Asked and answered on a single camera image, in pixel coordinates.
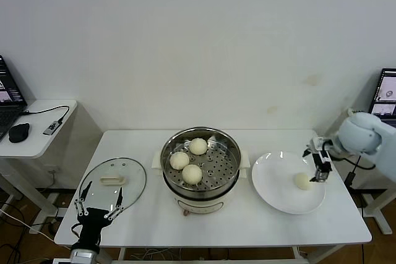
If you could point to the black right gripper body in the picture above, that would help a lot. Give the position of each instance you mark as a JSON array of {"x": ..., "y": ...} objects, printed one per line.
[{"x": 331, "y": 148}]

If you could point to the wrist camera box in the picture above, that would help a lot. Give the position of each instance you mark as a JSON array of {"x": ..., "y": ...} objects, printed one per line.
[
  {"x": 85, "y": 257},
  {"x": 318, "y": 144}
]

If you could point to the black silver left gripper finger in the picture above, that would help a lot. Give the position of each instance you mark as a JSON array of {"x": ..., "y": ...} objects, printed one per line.
[
  {"x": 86, "y": 189},
  {"x": 119, "y": 197}
]

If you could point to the white floor power strip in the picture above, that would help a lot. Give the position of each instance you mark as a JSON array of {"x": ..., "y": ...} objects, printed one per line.
[{"x": 35, "y": 229}]

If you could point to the light blue right robot arm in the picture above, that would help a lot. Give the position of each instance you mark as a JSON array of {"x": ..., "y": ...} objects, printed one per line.
[{"x": 359, "y": 134}]

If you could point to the black laptop with dark screen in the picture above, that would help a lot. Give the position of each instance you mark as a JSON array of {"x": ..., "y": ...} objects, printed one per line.
[{"x": 9, "y": 91}]

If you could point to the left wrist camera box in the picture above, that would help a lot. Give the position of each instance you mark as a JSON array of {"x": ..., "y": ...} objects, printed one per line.
[{"x": 85, "y": 257}]

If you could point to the cream electric cooker base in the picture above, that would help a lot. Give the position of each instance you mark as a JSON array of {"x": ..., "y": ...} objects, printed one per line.
[{"x": 201, "y": 205}]

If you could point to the light blue left robot arm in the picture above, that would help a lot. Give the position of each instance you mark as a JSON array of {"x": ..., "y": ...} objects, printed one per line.
[{"x": 62, "y": 261}]

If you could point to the small grey usb hub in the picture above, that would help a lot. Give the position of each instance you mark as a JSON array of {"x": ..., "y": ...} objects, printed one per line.
[{"x": 51, "y": 127}]

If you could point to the white steamed baozi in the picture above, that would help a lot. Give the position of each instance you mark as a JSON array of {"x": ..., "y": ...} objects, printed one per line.
[
  {"x": 191, "y": 173},
  {"x": 198, "y": 146},
  {"x": 179, "y": 160},
  {"x": 301, "y": 182}
]

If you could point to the grey laptop with bright screen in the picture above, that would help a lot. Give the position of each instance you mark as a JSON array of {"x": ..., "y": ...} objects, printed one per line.
[{"x": 386, "y": 91}]

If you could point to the black computer mouse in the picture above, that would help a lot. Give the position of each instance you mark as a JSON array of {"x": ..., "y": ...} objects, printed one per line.
[{"x": 19, "y": 132}]

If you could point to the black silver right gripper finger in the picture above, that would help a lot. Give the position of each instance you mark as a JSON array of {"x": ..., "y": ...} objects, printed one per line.
[
  {"x": 308, "y": 152},
  {"x": 322, "y": 166}
]

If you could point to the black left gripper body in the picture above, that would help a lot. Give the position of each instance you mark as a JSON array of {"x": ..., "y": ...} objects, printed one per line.
[{"x": 94, "y": 220}]

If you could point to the round white plate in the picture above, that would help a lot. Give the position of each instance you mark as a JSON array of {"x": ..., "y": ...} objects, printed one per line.
[{"x": 264, "y": 166}]

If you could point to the white wall socket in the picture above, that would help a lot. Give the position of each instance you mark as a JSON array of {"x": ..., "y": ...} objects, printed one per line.
[{"x": 53, "y": 170}]

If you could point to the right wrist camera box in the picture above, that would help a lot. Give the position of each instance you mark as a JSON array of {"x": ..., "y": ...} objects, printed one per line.
[{"x": 318, "y": 144}]

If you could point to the perforated stainless steel steamer pot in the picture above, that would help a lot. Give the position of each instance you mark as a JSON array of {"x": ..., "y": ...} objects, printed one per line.
[{"x": 222, "y": 149}]

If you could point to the white side table with mouse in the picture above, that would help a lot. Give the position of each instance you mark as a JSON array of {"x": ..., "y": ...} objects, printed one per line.
[{"x": 37, "y": 146}]

